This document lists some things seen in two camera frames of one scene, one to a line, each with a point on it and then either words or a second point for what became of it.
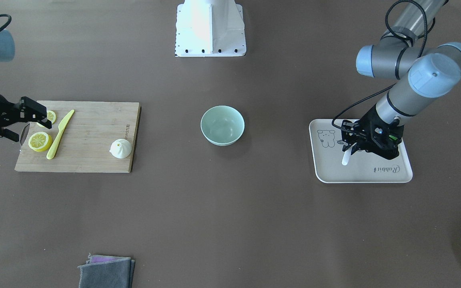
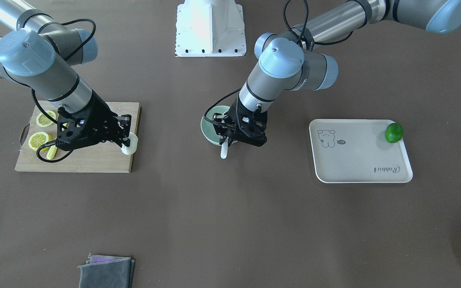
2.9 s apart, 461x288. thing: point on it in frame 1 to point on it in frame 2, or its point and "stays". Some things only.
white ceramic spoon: (346, 157) to (224, 149)
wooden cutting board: (83, 145) stays
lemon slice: (51, 116) stays
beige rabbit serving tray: (326, 148) stays
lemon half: (40, 142) stays
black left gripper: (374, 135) to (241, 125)
